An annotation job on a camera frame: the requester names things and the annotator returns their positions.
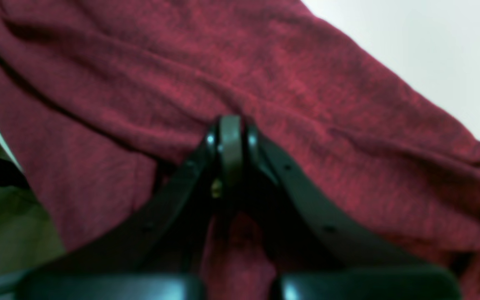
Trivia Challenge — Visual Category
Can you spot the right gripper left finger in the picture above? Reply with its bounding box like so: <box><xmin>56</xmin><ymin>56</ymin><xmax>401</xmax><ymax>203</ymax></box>
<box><xmin>17</xmin><ymin>115</ymin><xmax>244</xmax><ymax>300</ymax></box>

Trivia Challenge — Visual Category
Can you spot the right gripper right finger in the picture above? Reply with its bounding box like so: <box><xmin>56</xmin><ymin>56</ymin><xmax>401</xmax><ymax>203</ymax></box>
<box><xmin>244</xmin><ymin>125</ymin><xmax>462</xmax><ymax>300</ymax></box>

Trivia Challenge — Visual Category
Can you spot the dark red t-shirt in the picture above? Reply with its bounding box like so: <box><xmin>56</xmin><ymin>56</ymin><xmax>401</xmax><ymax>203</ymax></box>
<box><xmin>0</xmin><ymin>0</ymin><xmax>480</xmax><ymax>300</ymax></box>

